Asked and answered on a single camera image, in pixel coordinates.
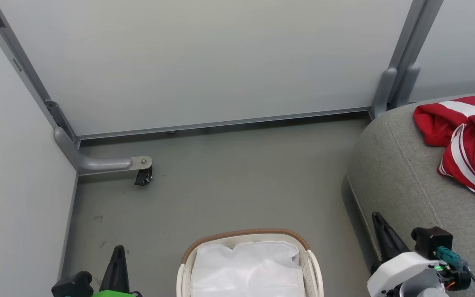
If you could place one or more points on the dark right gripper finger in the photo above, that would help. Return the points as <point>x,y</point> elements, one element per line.
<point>388,243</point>

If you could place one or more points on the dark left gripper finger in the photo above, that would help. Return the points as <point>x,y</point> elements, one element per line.
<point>117,274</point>

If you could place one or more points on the green white left gripper body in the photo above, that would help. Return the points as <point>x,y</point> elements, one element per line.
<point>114,294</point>

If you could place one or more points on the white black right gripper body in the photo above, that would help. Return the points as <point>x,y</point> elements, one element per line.
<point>394,274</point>

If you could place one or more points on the red and white jersey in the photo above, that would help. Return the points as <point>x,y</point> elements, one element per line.
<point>468,148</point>

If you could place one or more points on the white plastic laundry basket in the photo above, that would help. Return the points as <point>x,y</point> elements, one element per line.
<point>313,268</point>

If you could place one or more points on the grey fabric sofa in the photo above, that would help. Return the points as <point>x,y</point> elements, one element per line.
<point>402,173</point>

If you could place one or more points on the grey metal partition foot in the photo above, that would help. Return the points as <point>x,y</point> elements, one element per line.
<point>101,164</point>

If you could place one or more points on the white cloth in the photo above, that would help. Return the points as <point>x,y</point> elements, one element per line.
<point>245,272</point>

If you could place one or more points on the small grey levelling foot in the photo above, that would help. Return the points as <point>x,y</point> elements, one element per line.
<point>171,132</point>

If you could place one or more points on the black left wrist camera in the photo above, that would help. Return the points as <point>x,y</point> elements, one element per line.
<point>72,286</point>

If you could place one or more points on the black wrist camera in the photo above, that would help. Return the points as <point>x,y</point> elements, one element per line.
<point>72,286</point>
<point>431,241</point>

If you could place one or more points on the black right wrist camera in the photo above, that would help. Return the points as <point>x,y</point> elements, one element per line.
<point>431,241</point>

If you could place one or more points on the grey double partition post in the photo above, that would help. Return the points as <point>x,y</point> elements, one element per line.
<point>406,62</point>

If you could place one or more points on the grey partition bottom rail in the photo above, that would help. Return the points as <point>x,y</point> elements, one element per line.
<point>221,123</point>

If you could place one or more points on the grey partition corner post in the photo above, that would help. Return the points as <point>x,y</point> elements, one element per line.
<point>19,62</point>

